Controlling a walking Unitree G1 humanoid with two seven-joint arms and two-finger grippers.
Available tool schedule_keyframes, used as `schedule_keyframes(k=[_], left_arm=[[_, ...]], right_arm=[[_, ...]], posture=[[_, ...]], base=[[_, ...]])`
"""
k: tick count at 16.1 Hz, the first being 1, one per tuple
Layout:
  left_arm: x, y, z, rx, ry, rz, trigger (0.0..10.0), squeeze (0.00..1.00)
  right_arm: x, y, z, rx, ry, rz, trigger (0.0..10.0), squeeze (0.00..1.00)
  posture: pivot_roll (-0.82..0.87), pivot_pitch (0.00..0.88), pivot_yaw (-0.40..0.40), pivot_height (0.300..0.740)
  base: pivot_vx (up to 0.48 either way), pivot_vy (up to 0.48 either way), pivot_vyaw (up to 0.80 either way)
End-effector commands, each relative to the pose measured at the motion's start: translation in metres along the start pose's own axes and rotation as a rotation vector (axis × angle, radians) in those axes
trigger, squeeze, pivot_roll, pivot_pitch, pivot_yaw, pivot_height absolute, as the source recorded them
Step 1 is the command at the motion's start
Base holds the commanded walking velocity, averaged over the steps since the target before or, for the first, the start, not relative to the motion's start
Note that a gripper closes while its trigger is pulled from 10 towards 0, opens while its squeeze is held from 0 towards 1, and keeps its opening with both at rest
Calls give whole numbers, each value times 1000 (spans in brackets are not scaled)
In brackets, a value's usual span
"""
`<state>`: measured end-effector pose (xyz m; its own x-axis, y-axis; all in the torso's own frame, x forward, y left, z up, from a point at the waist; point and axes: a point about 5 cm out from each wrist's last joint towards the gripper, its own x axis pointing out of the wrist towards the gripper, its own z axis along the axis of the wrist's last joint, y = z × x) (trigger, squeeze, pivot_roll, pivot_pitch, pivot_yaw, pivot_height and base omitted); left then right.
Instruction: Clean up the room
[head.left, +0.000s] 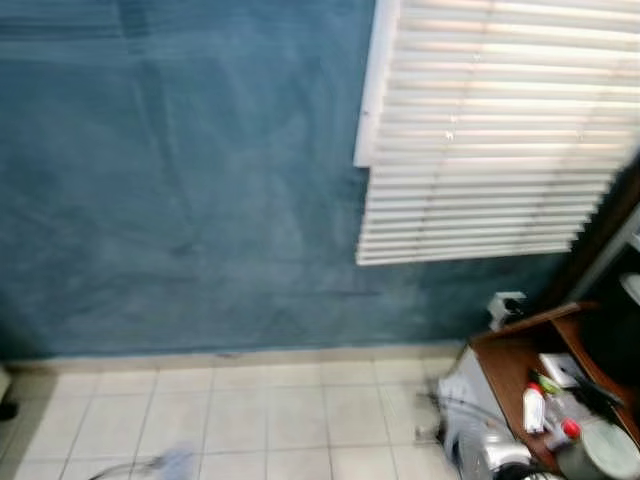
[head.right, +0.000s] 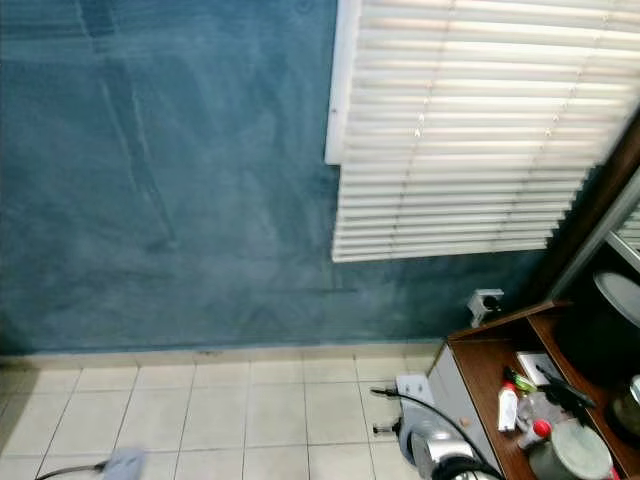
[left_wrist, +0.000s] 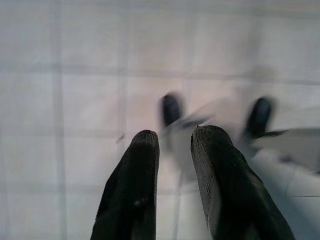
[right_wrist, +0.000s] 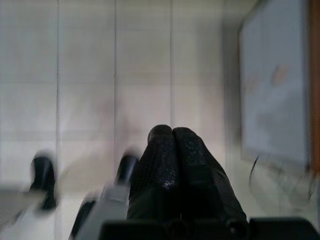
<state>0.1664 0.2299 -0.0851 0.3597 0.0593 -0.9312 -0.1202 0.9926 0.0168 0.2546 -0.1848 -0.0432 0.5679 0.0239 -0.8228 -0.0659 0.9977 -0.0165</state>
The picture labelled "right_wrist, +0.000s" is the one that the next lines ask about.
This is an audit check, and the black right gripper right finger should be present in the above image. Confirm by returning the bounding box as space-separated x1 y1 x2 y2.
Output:
172 126 249 222

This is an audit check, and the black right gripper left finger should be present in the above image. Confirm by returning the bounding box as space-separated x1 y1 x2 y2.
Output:
127 124 180 221

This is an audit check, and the black robot right foot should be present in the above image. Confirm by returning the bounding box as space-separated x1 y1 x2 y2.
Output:
116 149 140 186

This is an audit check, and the black robot foot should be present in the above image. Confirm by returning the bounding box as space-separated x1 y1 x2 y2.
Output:
116 149 140 186
29 149 57 211

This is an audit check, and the silver robot right leg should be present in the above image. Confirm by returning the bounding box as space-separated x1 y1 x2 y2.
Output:
68 184 131 240

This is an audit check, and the pale blue patterned panel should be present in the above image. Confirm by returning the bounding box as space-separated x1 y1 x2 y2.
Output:
238 0 311 171

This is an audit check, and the black robot left foot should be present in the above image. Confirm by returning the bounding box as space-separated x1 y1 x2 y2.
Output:
29 149 57 211

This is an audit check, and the thin black floor cable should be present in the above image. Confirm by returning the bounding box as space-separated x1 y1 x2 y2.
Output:
248 155 261 188

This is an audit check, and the brown wooden frame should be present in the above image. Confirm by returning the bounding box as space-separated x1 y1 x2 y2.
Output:
308 0 320 176

